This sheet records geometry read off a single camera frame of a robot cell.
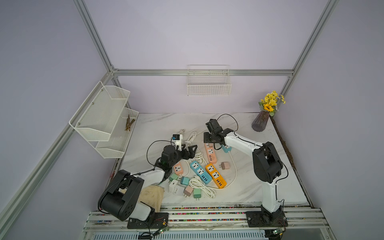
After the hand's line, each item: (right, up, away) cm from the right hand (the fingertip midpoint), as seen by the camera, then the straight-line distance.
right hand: (208, 139), depth 98 cm
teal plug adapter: (-15, -23, -13) cm, 31 cm away
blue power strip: (-5, -20, -10) cm, 23 cm away
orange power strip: (+3, -21, -12) cm, 24 cm away
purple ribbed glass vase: (+38, +11, +9) cm, 40 cm away
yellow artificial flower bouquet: (+37, +23, -7) cm, 44 cm away
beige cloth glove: (-32, -31, -16) cm, 47 cm away
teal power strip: (+12, -8, 0) cm, 14 cm away
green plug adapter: (-22, -22, -11) cm, 33 cm away
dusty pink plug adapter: (-13, -28, -17) cm, 35 cm away
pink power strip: (+1, -10, -3) cm, 10 cm away
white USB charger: (-21, -24, -18) cm, 37 cm away
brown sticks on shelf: (-53, +10, -2) cm, 54 cm away
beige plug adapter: (+10, -16, -7) cm, 20 cm away
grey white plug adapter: (-18, -26, -19) cm, 37 cm away
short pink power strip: (-19, -18, -9) cm, 28 cm away
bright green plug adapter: (-8, -29, -17) cm, 35 cm away
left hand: (-12, -4, -10) cm, 16 cm away
